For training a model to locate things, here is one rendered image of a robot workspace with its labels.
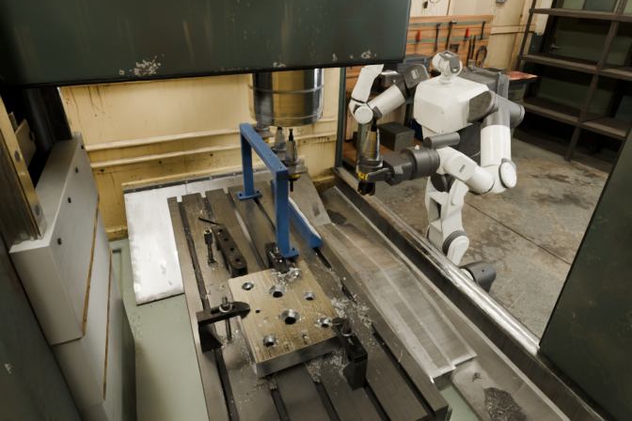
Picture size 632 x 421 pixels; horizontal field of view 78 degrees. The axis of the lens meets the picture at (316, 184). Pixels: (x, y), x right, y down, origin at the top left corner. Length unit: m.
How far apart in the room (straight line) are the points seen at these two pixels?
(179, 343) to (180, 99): 1.00
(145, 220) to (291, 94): 1.25
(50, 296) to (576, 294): 1.13
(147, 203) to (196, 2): 1.39
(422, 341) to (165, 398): 0.81
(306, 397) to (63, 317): 0.54
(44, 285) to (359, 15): 0.64
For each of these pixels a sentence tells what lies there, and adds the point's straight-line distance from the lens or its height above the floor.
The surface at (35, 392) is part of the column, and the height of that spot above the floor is 1.25.
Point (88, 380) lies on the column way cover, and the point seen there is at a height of 1.14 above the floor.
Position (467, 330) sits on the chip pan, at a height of 0.67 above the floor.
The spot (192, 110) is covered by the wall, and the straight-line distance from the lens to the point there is 1.86.
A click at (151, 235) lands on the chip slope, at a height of 0.75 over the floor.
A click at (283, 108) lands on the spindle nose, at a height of 1.52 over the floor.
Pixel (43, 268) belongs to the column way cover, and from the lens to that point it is 0.66.
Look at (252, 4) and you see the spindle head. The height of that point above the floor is 1.70.
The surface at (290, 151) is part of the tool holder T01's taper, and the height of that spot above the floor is 1.26.
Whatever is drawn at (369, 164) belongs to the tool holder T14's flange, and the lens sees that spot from 0.97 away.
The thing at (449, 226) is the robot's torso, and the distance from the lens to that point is 1.92.
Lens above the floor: 1.74
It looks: 28 degrees down
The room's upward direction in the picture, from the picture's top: 1 degrees clockwise
